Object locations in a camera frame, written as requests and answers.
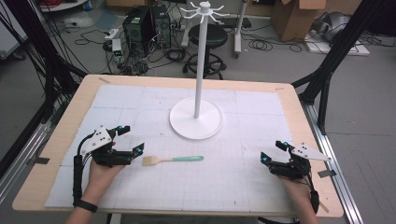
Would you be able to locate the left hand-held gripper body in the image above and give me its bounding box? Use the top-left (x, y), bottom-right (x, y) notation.
top-left (81, 125), bottom-right (134, 168)

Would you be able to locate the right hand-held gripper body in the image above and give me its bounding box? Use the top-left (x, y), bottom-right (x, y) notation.
top-left (267, 142), bottom-right (332, 181)

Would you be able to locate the person's right hand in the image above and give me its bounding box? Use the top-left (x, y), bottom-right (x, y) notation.
top-left (276, 174), bottom-right (313, 203)

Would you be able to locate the person's left hand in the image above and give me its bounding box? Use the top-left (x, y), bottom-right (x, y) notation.
top-left (80, 160), bottom-right (126, 205)

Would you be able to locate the black wristband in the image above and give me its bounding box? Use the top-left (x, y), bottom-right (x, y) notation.
top-left (73, 199), bottom-right (99, 214)

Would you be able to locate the white grid mat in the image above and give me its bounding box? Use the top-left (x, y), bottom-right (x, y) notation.
top-left (44, 84), bottom-right (297, 214)

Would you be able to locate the white box with green display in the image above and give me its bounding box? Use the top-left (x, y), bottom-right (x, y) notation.
top-left (110, 38), bottom-right (123, 59)

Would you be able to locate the white hook rack stand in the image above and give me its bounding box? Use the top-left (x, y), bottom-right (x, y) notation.
top-left (169, 1), bottom-right (231, 141)

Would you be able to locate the white power strip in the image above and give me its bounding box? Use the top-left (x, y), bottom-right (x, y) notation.
top-left (104, 28), bottom-right (121, 41)

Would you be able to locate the black computer tower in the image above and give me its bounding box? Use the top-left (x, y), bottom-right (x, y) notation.
top-left (121, 6), bottom-right (157, 59)
top-left (151, 3), bottom-right (173, 49)

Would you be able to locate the white flat board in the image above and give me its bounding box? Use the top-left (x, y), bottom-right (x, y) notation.
top-left (303, 32), bottom-right (372, 58)

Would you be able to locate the white stand leg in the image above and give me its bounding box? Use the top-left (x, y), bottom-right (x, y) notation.
top-left (233, 0), bottom-right (249, 59)

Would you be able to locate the brown cardboard box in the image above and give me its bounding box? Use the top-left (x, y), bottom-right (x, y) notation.
top-left (270, 0), bottom-right (328, 43)

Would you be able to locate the black round stool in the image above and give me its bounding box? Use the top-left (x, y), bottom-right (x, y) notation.
top-left (182, 23), bottom-right (229, 81)

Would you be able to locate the grey rounded device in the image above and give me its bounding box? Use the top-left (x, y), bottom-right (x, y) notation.
top-left (310, 11), bottom-right (352, 44)

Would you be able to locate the white round table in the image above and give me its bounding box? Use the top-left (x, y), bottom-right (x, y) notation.
top-left (38, 0), bottom-right (89, 13)

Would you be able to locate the green handled wooden brush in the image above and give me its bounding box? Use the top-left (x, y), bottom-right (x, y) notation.
top-left (142, 155), bottom-right (205, 167)

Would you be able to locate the black sleeved left gripper cable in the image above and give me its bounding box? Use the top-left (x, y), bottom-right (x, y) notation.
top-left (72, 132), bottom-right (96, 208)

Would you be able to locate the black sleeved gripper cable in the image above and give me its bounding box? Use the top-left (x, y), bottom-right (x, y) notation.
top-left (302, 172), bottom-right (321, 215)
top-left (72, 132), bottom-right (96, 208)

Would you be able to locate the black sleeved right gripper cable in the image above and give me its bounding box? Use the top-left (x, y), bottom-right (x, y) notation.
top-left (302, 172), bottom-right (321, 215)

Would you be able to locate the aluminium rail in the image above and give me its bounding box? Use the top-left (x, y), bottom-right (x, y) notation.
top-left (0, 121), bottom-right (53, 204)
top-left (299, 100), bottom-right (365, 224)

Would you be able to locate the black metal frame stand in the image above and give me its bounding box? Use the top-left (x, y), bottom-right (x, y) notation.
top-left (291, 0), bottom-right (388, 135)
top-left (0, 0), bottom-right (89, 126)

